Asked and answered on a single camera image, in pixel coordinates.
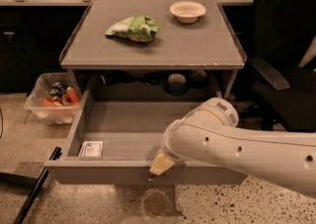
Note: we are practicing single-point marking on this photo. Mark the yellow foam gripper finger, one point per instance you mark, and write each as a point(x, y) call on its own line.
point(161, 164)

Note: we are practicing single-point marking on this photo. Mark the grey top drawer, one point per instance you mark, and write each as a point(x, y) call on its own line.
point(131, 132)

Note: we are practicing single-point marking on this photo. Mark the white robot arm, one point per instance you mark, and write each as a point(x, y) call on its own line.
point(209, 133)

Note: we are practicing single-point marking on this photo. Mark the white card in drawer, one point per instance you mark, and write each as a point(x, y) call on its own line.
point(91, 149)

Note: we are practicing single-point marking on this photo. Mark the grey drawer cabinet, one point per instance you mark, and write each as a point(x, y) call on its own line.
point(208, 43)

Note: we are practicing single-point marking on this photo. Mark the round floor cover plate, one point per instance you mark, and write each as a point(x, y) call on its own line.
point(157, 203)

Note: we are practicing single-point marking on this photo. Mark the blue tape roll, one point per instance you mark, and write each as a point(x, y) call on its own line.
point(176, 84)

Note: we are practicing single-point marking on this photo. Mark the black tape roll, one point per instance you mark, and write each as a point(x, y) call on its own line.
point(198, 79)

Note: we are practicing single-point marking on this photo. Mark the orange item in bin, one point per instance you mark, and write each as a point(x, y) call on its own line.
point(59, 98)

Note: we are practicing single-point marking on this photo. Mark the clear plastic bin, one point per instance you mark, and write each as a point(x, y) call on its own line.
point(44, 84)

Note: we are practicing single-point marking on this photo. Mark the black metal stand leg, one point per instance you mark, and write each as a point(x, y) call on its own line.
point(35, 184)

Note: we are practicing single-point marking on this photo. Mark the black office chair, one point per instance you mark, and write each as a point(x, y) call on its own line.
point(279, 75)

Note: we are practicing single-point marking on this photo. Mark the green chip bag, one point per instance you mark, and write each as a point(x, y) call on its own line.
point(137, 28)

